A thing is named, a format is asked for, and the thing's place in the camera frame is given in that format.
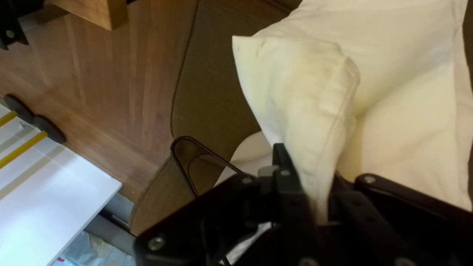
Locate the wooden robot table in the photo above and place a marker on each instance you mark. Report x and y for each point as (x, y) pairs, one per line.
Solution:
(106, 14)

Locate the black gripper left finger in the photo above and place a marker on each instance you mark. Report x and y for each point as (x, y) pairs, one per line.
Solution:
(295, 240)

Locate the white striped box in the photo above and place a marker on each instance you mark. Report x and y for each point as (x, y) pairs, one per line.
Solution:
(50, 196)

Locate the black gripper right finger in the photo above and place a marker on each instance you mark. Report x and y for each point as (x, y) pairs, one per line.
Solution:
(387, 224)

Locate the white towel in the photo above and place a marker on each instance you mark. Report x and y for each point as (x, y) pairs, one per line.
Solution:
(366, 87)

